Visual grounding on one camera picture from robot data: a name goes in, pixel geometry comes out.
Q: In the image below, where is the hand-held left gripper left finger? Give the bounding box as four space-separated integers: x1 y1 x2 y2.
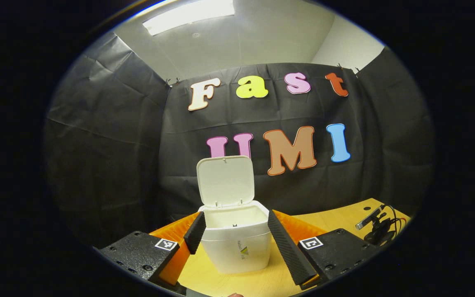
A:
96 211 207 289

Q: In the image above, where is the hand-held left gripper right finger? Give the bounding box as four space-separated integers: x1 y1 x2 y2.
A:
267 209 381 291

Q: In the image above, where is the white desktop garbage bin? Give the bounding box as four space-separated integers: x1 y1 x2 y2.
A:
196 156 272 275

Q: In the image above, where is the wooden desktop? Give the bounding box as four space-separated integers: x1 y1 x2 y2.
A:
149 198 411 297

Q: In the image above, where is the black backdrop cloth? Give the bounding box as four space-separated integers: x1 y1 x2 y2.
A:
44 32 435 248

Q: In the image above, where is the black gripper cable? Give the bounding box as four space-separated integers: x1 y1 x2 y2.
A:
380 203 409 238

